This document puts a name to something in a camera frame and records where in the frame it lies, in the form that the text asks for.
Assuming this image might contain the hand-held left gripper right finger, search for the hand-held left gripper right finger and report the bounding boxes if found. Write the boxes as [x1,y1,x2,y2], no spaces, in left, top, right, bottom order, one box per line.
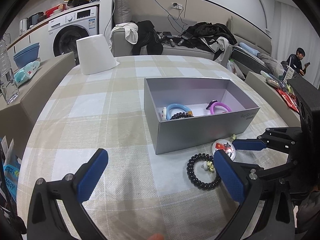
[214,149,297,240]

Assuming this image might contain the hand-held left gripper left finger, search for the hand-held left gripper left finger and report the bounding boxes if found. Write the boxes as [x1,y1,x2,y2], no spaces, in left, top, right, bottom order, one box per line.
[27,148,109,240]

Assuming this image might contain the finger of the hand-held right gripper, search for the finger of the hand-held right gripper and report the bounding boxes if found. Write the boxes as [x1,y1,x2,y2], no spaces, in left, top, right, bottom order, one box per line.
[234,159,300,181]
[232,127,304,153]

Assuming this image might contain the round white badge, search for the round white badge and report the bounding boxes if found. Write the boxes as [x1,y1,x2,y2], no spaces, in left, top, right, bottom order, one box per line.
[212,139,237,161]

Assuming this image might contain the large black coil hair tie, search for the large black coil hair tie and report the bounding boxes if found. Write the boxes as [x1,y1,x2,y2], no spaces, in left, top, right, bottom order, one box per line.
[187,153,222,191]

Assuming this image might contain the purple bracelet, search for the purple bracelet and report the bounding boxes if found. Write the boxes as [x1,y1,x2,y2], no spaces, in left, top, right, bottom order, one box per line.
[206,100,232,115]

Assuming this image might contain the grey cardboard box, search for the grey cardboard box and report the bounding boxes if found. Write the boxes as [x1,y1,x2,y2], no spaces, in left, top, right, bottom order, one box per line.
[144,77,261,155]

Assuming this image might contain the small black coil hair tie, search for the small black coil hair tie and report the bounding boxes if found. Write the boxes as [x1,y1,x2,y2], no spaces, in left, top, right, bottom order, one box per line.
[170,112,194,120]

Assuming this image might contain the light blue bracelet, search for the light blue bracelet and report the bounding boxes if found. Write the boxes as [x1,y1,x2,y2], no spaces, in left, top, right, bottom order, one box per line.
[165,103,193,120]

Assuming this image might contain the person's right hand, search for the person's right hand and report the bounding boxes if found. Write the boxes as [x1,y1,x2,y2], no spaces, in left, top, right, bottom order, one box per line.
[297,182,320,230]

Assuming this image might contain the red packet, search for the red packet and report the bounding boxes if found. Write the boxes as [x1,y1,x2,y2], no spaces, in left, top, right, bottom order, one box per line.
[277,87,300,112]

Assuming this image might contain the beige bench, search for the beige bench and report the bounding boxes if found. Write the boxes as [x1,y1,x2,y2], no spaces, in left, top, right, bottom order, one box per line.
[245,71,300,128]
[0,52,75,130]

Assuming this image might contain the checked tablecloth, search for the checked tablecloth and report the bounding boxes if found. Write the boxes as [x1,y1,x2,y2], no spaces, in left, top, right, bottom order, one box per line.
[16,55,300,240]

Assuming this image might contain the white card stand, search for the white card stand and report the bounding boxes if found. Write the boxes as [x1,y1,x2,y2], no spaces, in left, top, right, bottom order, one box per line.
[284,65,295,80]

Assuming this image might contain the blue plastic bag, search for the blue plastic bag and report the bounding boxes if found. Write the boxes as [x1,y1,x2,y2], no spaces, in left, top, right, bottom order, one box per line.
[0,136,22,203]

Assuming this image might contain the light blue pillow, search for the light blue pillow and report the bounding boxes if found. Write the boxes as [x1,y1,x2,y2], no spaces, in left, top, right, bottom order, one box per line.
[239,42,259,55]

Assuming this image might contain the white curtain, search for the white curtain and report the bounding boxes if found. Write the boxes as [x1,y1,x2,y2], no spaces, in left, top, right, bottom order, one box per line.
[274,0,318,63]

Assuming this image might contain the grey and white jacket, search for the grey and white jacket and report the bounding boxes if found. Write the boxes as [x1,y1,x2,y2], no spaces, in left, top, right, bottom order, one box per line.
[205,36,233,64]

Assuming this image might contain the black jacket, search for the black jacket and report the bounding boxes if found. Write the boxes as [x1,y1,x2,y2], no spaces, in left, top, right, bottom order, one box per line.
[185,22,237,48]

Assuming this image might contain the grey sofa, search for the grey sofa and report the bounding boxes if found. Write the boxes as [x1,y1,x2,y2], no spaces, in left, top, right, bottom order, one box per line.
[111,21,273,63]

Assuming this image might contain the white paper roll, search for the white paper roll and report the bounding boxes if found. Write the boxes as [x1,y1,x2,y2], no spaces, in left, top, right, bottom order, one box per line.
[76,34,119,75]

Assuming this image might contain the wet wipes pack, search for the wet wipes pack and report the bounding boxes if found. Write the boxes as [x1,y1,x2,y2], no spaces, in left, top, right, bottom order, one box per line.
[14,60,41,83]

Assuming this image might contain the clear water bottle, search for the clear water bottle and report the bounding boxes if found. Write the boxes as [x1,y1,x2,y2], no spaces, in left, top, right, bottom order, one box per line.
[0,39,20,105]

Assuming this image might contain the blue plastic basin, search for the blue plastic basin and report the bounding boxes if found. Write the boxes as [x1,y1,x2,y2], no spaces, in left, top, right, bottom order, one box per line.
[13,43,40,68]

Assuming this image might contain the white garment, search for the white garment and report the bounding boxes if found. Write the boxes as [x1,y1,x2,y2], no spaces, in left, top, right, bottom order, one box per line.
[112,23,139,44]

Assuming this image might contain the black clothes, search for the black clothes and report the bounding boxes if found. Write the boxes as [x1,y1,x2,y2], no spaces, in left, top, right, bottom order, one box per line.
[132,20,163,55]

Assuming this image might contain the white washing machine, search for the white washing machine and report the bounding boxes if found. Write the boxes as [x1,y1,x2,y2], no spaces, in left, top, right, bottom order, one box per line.
[48,5,100,57]

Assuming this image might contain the black kitchen appliance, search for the black kitchen appliance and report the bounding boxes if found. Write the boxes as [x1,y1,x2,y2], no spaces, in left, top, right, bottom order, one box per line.
[28,12,45,27]

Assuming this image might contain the red basket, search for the red basket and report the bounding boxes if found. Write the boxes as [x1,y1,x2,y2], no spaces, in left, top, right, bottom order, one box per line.
[45,4,65,17]

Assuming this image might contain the grey pillow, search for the grey pillow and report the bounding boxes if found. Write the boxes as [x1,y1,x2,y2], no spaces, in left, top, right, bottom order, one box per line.
[113,0,133,27]

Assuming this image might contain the black cable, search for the black cable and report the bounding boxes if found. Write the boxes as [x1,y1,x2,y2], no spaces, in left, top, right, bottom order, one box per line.
[135,0,190,38]

